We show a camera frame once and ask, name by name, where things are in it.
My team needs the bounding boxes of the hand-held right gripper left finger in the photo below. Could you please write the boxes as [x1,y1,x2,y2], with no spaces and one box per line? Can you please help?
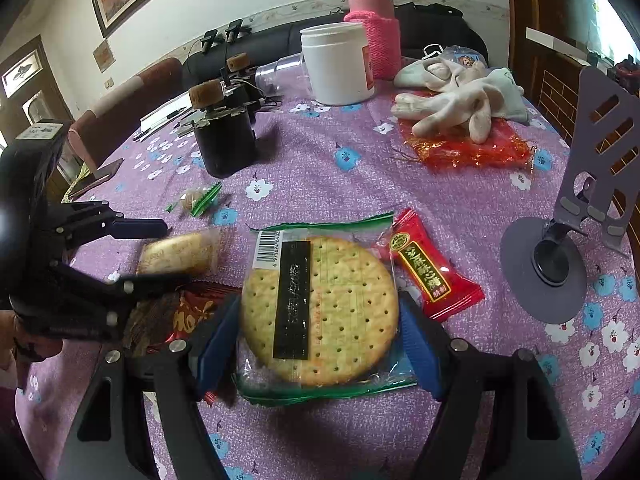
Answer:
[57,291,242,480]

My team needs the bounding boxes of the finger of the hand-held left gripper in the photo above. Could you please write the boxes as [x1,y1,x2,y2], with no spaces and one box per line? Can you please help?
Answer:
[12,259,192,343]
[47,200,169,241]

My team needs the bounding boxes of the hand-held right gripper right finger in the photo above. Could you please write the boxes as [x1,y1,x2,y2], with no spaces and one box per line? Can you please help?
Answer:
[399,291,583,480]

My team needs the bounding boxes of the small red gold packet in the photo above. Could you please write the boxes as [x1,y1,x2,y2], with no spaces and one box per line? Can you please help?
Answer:
[172,290,228,343]

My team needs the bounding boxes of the dark red foil packet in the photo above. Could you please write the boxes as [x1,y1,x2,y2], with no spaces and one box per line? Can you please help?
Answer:
[122,292,183,356]

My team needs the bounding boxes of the yellow cracker packet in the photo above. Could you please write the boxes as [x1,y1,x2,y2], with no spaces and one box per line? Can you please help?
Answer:
[136,227,223,276]

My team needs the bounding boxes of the small green candy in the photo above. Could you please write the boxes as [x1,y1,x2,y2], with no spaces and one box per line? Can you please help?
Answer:
[167,182,223,218]

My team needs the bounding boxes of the red candy packet yellow label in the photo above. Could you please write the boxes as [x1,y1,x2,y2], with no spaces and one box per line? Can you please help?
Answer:
[375,208,486,322]

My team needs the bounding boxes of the round cracker black label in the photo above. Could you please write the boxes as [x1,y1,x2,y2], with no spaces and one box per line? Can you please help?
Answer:
[235,212,418,403]

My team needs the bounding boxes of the person's left hand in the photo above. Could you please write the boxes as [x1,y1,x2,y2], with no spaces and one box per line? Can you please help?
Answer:
[0,310,63,391]

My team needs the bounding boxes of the dark leather notebook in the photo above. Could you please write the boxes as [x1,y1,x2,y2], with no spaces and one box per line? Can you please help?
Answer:
[67,158,125,198]

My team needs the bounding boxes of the brown wooden glass door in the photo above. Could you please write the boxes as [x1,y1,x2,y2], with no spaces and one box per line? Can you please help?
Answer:
[0,35,76,136]

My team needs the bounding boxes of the white paper sheets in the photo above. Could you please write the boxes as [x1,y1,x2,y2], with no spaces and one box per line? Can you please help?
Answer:
[140,105,201,136]

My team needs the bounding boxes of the black jar red label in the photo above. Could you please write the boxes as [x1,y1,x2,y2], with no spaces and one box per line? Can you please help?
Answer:
[189,79,258,178]

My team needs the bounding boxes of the brown armchair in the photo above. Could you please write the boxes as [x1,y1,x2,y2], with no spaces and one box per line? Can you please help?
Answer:
[67,57,183,171]

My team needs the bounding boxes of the small framed certificate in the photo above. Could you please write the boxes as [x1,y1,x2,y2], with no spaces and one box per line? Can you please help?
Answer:
[93,40,117,73]

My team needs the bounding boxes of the black jar cork stopper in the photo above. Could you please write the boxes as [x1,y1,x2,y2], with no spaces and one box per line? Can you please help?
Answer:
[220,52,263,123]

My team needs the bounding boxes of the purple floral tablecloth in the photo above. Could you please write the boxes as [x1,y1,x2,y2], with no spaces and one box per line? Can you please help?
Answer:
[15,57,640,480]

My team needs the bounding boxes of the red mesh gift bag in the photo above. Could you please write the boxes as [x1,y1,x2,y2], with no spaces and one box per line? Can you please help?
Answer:
[397,117,538,171]

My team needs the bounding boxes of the clear plastic cup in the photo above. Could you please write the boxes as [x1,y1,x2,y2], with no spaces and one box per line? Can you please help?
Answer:
[255,52,306,97]

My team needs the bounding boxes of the black leather sofa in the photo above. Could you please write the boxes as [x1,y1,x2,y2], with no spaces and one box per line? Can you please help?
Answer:
[181,2,488,91]

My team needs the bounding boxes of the white cotton glove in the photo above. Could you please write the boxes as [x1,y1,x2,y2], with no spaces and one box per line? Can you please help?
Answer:
[391,67,531,143]
[395,57,451,88]

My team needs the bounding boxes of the white plastic jar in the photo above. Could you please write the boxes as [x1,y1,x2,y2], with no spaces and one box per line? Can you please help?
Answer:
[300,22,376,106]

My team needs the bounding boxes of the grey phone stand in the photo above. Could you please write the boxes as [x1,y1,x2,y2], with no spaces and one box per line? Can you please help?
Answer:
[500,66,640,325]

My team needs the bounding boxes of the cartoon print plastic bag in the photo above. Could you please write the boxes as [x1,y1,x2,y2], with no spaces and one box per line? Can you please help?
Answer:
[440,45,488,70]

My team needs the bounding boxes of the pink thermos flask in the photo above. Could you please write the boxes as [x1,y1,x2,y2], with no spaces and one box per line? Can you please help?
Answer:
[344,0,402,81]

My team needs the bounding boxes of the black bag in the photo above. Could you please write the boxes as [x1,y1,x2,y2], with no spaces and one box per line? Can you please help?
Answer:
[395,2,488,61]

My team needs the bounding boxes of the white flat box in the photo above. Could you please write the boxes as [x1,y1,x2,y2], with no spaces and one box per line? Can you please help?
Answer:
[526,27,601,66]

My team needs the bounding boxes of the wood framed glass panel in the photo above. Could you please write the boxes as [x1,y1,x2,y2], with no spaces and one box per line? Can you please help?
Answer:
[505,0,640,68]

